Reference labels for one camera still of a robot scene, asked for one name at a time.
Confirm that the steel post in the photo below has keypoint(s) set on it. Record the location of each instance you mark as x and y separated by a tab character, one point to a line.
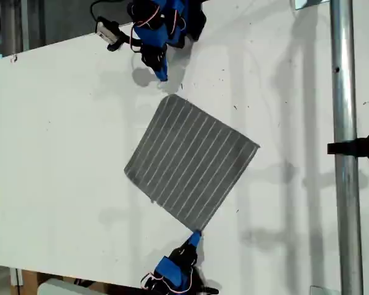
344	92

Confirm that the wooden table support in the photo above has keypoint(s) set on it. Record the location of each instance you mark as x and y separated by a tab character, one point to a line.
29	282

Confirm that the grey striped towel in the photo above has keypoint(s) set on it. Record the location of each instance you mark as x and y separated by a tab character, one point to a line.
190	159

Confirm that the black camera stalk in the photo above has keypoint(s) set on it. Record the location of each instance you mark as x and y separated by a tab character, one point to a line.
120	40

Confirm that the white table bracket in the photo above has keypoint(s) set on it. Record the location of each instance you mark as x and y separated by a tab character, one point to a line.
15	276

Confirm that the small metal table bracket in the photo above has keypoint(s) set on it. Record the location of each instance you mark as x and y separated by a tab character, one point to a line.
13	58

